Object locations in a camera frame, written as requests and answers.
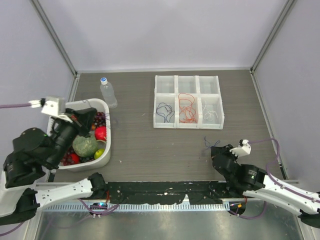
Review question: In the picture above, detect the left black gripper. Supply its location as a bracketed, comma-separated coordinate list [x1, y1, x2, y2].
[50, 107, 100, 167]

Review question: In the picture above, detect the white wire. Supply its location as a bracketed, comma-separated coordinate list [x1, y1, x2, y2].
[201, 99, 221, 120]

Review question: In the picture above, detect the orange wire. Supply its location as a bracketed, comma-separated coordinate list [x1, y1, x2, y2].
[178, 104, 198, 124]
[177, 92, 197, 113]

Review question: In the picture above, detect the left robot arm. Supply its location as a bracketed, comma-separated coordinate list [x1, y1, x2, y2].
[0, 107, 108, 226]

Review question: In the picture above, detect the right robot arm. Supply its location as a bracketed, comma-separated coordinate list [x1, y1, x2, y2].
[210, 140, 320, 228]

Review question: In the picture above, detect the purple grape bunch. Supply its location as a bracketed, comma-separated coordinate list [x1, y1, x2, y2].
[91, 112, 106, 130]

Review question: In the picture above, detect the red apple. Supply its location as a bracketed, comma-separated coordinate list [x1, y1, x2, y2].
[94, 126, 107, 142]

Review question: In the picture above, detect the white fruit basket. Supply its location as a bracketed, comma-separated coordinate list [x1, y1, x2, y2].
[58, 98, 111, 172]

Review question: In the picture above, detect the green melon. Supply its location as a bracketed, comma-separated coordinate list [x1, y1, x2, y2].
[72, 134, 98, 158]

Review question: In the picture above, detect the clear plastic water bottle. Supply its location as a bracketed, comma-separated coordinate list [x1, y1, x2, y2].
[100, 77, 118, 109]

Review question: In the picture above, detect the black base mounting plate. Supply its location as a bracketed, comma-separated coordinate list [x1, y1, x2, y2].
[77, 180, 256, 204]

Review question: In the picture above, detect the white six-compartment organizer tray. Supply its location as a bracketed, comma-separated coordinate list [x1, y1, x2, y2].
[153, 75, 225, 130]

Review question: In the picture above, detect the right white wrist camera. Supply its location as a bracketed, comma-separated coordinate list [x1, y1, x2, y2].
[229, 139, 251, 158]

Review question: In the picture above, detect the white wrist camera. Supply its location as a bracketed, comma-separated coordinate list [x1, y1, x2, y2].
[28, 96, 72, 123]
[229, 139, 251, 158]

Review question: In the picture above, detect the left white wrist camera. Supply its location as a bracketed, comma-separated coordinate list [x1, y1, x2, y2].
[28, 96, 72, 123]

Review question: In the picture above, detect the white slotted cable duct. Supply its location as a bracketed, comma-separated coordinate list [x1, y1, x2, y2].
[43, 201, 230, 212]

